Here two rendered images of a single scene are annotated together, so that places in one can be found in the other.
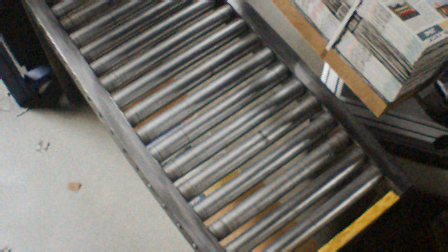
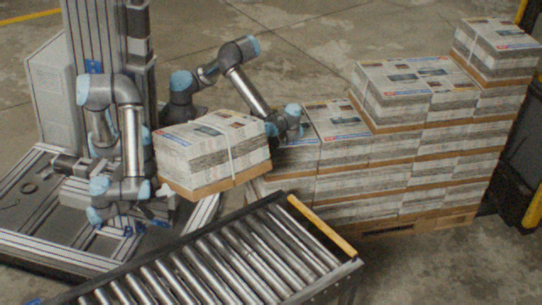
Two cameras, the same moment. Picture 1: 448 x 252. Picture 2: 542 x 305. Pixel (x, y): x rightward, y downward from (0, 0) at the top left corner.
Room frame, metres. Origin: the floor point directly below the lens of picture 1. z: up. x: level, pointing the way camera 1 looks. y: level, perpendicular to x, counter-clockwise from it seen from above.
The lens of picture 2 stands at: (0.40, 1.62, 2.60)
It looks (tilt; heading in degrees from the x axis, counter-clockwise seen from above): 39 degrees down; 277
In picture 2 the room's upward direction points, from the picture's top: 6 degrees clockwise
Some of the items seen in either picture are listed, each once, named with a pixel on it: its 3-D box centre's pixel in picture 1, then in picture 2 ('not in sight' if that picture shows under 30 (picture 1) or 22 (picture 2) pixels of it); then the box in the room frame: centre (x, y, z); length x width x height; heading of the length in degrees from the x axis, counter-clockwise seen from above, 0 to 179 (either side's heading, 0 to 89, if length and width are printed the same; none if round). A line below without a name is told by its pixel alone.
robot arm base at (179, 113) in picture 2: not in sight; (180, 105); (1.19, -0.82, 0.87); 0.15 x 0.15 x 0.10
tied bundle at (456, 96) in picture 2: not in sight; (435, 91); (-0.13, -1.25, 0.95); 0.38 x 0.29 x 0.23; 116
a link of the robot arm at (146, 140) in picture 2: not in sight; (136, 141); (1.24, -0.32, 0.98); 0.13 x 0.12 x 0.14; 20
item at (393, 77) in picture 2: not in sight; (393, 76); (0.13, -1.13, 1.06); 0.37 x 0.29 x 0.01; 117
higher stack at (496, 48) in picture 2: not in sight; (466, 130); (-0.40, -1.38, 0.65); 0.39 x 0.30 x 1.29; 116
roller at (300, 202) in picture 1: (298, 204); (292, 242); (0.48, -0.10, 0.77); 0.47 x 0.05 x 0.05; 139
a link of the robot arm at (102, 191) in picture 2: not in sight; (104, 191); (1.19, 0.12, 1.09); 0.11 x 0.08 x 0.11; 20
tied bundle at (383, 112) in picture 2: not in sight; (388, 95); (0.13, -1.12, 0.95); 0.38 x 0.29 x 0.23; 117
